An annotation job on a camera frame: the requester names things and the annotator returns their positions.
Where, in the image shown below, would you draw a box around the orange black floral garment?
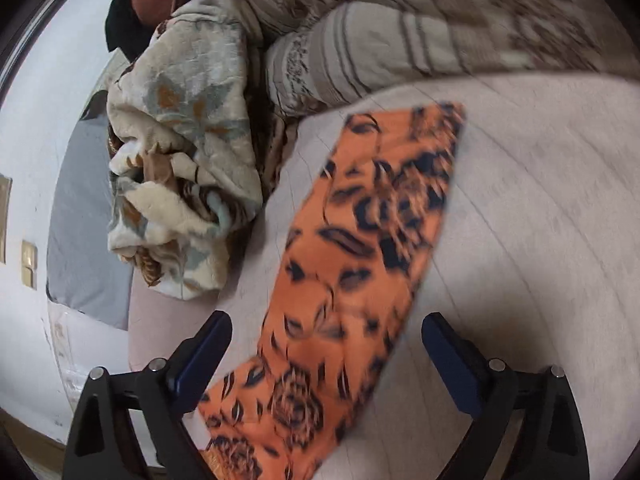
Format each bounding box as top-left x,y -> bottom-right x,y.
198,102 -> 465,479

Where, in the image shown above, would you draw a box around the pink sofa bolster armrest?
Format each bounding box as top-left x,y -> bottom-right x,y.
128,271 -> 218,372

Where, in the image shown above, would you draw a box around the grey pillow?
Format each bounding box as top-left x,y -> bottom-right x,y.
47,90 -> 132,330

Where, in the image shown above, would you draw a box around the cream floral fleece blanket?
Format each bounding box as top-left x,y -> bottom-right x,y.
106,0 -> 262,300

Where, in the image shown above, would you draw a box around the black cloth on backrest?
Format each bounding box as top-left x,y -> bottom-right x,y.
104,0 -> 154,62

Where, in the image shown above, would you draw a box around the striped beige brown quilt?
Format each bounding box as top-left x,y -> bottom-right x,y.
247,0 -> 639,116

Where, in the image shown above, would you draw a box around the beige wall switch plate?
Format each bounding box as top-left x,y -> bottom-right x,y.
21,240 -> 38,289

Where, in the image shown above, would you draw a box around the beige wall panel box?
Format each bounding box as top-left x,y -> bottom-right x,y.
0,174 -> 12,263

